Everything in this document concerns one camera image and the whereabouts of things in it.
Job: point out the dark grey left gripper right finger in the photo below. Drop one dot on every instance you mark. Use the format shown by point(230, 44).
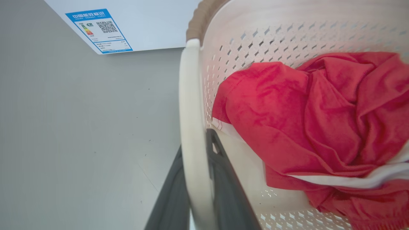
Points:
point(230, 198)

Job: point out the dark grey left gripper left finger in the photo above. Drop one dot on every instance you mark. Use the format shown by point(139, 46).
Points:
point(171, 201)

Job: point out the white perforated plastic laundry basket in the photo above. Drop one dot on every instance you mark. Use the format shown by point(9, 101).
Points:
point(193, 127)

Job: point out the red garment with white trim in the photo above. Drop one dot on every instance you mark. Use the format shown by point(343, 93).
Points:
point(313, 127)

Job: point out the white washing machine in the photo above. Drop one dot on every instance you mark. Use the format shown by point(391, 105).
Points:
point(143, 22)

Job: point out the blue energy efficiency label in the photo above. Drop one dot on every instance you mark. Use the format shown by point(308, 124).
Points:
point(99, 31)

